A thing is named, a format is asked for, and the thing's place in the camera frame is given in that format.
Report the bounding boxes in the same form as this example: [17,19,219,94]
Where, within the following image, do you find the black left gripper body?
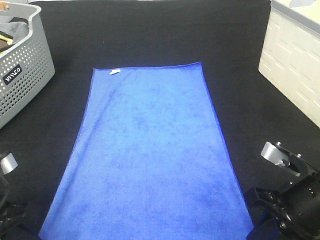
[0,175,27,235]

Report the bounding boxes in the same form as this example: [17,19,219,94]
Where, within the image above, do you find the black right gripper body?
[278,172,320,238]

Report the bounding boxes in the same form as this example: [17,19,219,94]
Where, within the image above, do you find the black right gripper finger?
[243,187,280,213]

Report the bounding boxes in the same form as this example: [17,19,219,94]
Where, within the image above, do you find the blue microfiber towel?
[39,62,253,240]

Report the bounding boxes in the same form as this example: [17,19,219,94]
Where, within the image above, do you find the white plastic storage box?
[258,0,320,126]

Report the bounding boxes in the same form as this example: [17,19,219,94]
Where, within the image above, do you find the grey perforated laundry basket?
[0,1,55,127]

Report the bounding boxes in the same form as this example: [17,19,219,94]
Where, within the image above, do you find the black tablecloth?
[0,0,320,234]

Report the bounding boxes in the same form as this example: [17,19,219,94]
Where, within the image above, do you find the grey cloth in basket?
[0,21,29,44]

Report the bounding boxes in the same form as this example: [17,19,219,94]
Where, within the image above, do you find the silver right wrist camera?
[260,141,301,177]

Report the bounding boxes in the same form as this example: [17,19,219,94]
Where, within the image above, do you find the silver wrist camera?
[0,151,18,175]
[260,141,301,177]

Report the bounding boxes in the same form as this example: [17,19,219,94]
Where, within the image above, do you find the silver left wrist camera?
[0,151,18,175]

